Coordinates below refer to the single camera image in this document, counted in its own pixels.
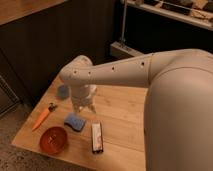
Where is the red bowl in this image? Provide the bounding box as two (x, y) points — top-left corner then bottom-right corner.
(39, 127), (68, 155)

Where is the metal shelf rack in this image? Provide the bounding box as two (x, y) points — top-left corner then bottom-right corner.
(110, 0), (213, 59)

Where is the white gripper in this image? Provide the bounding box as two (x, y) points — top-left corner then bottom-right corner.
(70, 85), (97, 113)

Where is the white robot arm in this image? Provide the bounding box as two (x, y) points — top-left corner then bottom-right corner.
(59, 49), (213, 171)

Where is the orange toy carrot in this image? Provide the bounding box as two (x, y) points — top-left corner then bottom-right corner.
(32, 103), (57, 131)

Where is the blue cup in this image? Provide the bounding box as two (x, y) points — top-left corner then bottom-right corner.
(57, 85), (69, 99)

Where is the blue sponge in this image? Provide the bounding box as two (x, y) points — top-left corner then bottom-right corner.
(64, 113), (86, 132)

